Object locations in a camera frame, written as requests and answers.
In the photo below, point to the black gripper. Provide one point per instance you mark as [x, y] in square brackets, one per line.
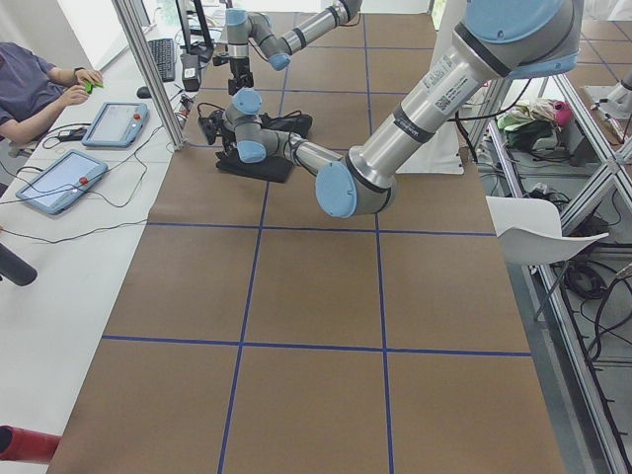
[228, 139]
[240, 66]

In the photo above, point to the black printed t-shirt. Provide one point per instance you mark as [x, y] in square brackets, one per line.
[274, 168]

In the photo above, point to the green plastic clamp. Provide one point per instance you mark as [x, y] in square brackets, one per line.
[89, 86]

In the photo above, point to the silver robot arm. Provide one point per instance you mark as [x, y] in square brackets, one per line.
[493, 40]
[242, 26]

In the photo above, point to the black computer mouse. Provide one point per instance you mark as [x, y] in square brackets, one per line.
[143, 93]

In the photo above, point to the black keyboard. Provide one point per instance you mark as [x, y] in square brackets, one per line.
[163, 54]

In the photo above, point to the far teach pendant tablet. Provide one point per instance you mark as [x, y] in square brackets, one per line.
[116, 125]

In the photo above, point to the teach pendant tablet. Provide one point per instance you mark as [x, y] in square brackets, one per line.
[116, 125]
[63, 182]

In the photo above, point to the near teach pendant tablet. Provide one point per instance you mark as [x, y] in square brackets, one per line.
[63, 182]

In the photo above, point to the seated person in blue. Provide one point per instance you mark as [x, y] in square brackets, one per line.
[35, 92]

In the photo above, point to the red cylinder object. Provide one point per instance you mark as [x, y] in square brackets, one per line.
[22, 445]

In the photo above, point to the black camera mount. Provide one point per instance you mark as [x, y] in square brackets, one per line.
[221, 59]

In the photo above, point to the aluminium frame post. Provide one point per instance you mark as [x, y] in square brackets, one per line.
[130, 23]

